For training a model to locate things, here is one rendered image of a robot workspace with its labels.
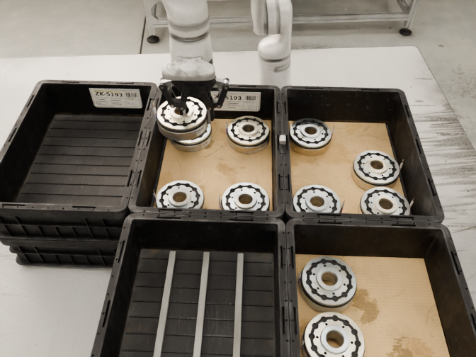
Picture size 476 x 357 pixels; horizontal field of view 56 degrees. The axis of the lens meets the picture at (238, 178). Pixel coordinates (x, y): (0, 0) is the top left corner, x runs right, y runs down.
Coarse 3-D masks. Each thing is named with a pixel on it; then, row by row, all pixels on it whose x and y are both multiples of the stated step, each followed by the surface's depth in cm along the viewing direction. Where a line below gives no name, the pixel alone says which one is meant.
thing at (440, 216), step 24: (408, 120) 102; (288, 144) 97; (288, 168) 92; (288, 192) 88; (432, 192) 90; (288, 216) 85; (312, 216) 84; (336, 216) 84; (360, 216) 84; (384, 216) 84; (408, 216) 84; (432, 216) 84
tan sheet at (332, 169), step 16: (336, 128) 115; (352, 128) 115; (368, 128) 115; (384, 128) 115; (336, 144) 111; (352, 144) 111; (368, 144) 111; (384, 144) 111; (304, 160) 107; (320, 160) 107; (336, 160) 107; (352, 160) 107; (304, 176) 104; (320, 176) 104; (336, 176) 104; (336, 192) 101; (352, 192) 101; (400, 192) 101; (352, 208) 98
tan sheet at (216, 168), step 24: (216, 120) 116; (264, 120) 117; (168, 144) 111; (216, 144) 111; (168, 168) 106; (192, 168) 106; (216, 168) 106; (240, 168) 106; (264, 168) 106; (216, 192) 101
